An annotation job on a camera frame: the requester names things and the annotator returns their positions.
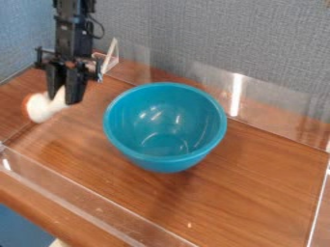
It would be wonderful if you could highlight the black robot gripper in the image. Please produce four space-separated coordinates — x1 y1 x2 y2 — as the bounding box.
35 17 102 105

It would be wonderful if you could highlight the brown white plush mushroom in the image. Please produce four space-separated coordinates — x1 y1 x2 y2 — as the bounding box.
22 87 68 124

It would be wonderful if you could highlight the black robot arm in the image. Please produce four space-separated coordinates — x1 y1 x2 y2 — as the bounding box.
35 0 105 105

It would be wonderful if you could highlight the blue plastic bowl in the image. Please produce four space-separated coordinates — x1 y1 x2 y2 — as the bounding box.
103 82 227 174

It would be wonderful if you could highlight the clear acrylic front barrier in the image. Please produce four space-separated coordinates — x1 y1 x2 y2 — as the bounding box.
0 143 198 247

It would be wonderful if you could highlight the clear acrylic barrier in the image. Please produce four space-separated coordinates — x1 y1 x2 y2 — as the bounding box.
0 143 198 247
107 43 330 152

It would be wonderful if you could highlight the clear acrylic back barrier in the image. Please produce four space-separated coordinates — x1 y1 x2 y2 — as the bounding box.
107 43 330 152

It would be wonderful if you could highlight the clear acrylic corner bracket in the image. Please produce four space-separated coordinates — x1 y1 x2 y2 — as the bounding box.
92 38 119 74

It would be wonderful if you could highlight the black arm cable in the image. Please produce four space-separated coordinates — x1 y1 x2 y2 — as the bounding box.
88 15 106 41

